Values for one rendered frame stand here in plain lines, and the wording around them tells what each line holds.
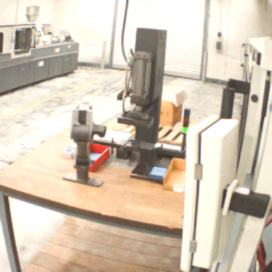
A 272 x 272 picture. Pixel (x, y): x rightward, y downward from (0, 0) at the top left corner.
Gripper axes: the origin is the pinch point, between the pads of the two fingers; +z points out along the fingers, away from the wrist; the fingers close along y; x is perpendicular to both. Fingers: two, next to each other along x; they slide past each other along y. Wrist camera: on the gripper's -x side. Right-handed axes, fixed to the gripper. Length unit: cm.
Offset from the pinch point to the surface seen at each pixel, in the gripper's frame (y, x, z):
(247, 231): -67, -76, -68
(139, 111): 23.3, -21.5, -6.0
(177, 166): 5.7, -46.9, 11.8
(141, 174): -9.0, -30.9, 4.5
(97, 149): 8.1, 0.0, 15.5
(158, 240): -10, -42, 86
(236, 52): 805, -113, 473
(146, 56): 38, -22, -34
